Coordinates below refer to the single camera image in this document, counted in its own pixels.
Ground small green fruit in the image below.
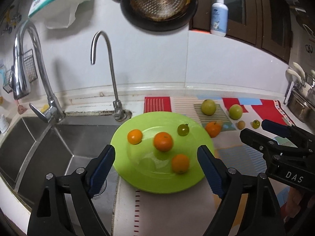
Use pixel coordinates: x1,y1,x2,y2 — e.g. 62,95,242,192
177,124,190,136

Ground white handled knife upper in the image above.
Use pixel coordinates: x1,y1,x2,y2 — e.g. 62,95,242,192
293,62,305,79

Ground metal dish rack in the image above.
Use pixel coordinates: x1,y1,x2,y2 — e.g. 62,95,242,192
283,82,314,123

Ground stainless steel sink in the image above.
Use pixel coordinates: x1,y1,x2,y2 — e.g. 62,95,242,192
1,116,120,235

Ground perforated metal strainer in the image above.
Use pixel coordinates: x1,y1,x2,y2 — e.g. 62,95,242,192
131,0,191,21

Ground blue white pump bottle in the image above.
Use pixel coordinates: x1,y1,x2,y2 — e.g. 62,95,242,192
210,0,229,37

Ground right hand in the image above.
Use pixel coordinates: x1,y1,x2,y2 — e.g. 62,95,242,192
285,188,302,222

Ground slim chrome gooseneck faucet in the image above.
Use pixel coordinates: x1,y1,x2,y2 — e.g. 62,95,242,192
90,30,127,122

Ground green guava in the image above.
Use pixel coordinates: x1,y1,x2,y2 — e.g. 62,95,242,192
229,104,243,120
201,99,216,116

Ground large chrome kitchen faucet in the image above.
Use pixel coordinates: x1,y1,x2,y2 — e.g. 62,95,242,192
11,20,65,123

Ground large orange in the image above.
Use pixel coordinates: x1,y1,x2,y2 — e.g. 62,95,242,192
205,121,222,138

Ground wall hook rail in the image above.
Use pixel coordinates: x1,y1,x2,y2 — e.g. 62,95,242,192
1,5,22,35

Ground lime green plate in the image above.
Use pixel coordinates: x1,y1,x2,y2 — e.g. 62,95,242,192
111,111,215,194

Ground white handled knife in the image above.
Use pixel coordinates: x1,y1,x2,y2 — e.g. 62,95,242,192
293,62,305,79
286,68,302,84

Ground small green tomato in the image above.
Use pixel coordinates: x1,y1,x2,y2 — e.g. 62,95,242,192
251,119,260,129

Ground black frying pan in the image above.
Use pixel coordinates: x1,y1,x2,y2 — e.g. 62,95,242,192
120,0,198,32

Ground white handled knife lower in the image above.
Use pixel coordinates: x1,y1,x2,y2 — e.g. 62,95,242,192
286,68,302,84

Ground colourful patterned cloth mat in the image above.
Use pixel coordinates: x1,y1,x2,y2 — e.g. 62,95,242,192
111,97,294,235

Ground black scissors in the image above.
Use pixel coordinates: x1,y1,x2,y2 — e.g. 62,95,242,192
305,44,313,54

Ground small orange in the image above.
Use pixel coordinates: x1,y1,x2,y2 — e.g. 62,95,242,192
171,154,190,174
127,129,143,145

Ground dark wooden window frame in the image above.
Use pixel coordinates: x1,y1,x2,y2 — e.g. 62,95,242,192
190,0,293,63

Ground black wire sink basket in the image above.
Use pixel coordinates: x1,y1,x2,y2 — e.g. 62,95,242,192
2,48,39,94

